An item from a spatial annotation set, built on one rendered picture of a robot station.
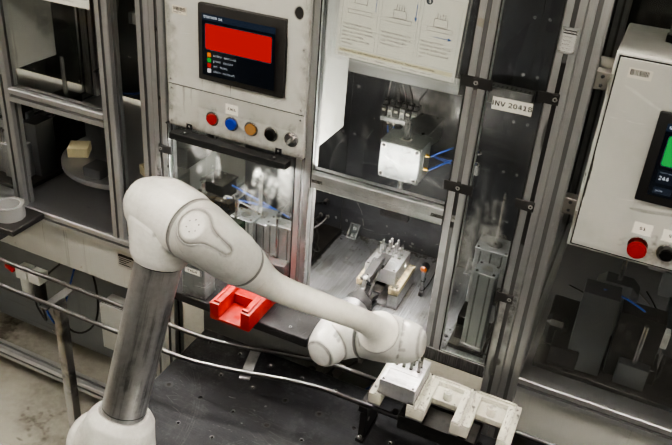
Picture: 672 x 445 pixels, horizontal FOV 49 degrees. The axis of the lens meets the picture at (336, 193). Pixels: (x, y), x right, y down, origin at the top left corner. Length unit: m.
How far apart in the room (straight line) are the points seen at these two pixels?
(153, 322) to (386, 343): 0.54
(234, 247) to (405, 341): 0.55
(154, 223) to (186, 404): 0.82
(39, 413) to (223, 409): 1.21
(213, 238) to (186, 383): 0.93
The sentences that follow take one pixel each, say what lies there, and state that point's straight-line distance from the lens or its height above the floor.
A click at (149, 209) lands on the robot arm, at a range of 1.51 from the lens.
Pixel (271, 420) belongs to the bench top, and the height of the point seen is 0.68.
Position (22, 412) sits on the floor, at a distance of 3.25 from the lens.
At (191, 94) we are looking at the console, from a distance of 2.04.
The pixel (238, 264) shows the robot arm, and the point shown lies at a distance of 1.43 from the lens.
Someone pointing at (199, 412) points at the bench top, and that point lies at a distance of 2.16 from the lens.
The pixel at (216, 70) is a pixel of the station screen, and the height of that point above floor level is 1.57.
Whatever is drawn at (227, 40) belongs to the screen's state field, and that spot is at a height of 1.65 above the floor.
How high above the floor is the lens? 2.22
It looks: 29 degrees down
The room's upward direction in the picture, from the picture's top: 5 degrees clockwise
